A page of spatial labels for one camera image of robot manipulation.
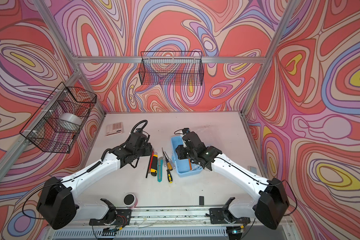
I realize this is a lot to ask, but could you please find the red hex key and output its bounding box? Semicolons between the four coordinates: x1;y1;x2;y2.
145;150;154;179

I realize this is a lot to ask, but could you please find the blue plastic tool box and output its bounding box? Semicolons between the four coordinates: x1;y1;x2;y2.
171;136;203;178

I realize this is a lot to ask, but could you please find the yellow black utility knife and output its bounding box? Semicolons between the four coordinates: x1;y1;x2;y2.
150;152;158;177

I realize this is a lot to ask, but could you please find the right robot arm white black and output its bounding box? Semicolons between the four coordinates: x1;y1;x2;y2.
175;128;290;230

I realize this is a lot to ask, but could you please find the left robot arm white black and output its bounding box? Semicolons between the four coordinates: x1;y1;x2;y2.
37;131;153;230

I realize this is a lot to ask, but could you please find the teal utility knife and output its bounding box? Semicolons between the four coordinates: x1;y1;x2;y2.
157;157;163;183

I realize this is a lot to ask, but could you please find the white pink calculator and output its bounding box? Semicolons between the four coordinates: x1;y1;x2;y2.
106;122;124;136

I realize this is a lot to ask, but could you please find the yellow black screwdriver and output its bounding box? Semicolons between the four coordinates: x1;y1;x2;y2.
167;168;173;183

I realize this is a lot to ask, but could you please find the small black block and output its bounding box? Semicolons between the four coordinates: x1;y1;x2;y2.
199;196;205;206

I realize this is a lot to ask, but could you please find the pink cup black lid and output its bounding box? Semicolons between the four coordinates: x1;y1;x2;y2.
123;193;138;209

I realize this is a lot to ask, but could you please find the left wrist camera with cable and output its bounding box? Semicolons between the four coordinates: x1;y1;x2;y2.
130;120;149;139

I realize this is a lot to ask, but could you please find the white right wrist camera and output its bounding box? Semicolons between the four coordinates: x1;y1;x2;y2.
174;128;195;141

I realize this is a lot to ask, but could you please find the small yellow handled screwdriver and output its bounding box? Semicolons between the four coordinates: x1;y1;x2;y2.
162;148;173;171

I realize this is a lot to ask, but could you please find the grey box by wall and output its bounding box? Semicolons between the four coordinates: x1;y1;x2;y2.
248;166;258;175

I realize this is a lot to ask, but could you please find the aluminium front rail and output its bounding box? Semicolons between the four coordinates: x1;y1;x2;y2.
41;206;301;240

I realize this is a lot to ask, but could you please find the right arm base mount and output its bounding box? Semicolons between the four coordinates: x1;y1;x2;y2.
206;197;251;226

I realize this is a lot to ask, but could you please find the grey duct tape roll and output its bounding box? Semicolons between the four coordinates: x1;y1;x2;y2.
59;113;83;132

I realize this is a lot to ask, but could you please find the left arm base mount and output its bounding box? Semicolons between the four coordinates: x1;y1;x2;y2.
89;199;132;227

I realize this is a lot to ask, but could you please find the black wire basket back wall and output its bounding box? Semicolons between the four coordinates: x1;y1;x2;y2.
139;51;204;86

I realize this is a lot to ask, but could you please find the black wire basket wall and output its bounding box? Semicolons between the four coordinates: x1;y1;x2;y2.
139;51;204;86
20;82;97;154

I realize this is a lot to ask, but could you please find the black wire basket left wall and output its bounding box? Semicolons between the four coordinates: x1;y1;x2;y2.
20;82;97;154

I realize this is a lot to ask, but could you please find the aluminium frame corner post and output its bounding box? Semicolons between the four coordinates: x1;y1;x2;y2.
241;0;301;116

